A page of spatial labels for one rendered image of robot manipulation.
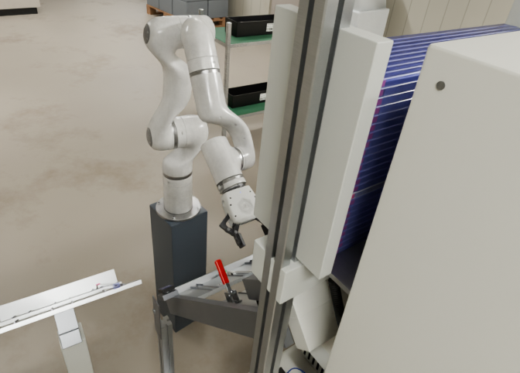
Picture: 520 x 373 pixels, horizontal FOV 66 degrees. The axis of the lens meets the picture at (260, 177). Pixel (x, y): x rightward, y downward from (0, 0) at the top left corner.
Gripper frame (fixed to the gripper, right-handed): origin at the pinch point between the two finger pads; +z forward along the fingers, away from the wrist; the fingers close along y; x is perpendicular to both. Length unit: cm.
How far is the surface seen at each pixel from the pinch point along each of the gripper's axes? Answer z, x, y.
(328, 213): 5, -64, -23
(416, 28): -169, 159, 396
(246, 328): 17.8, -20.9, -21.1
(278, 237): 4, -53, -24
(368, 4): -207, 158, 335
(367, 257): 11, -65, -21
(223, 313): 13.8, -11.2, -21.1
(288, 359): 38.0, 21.5, 4.9
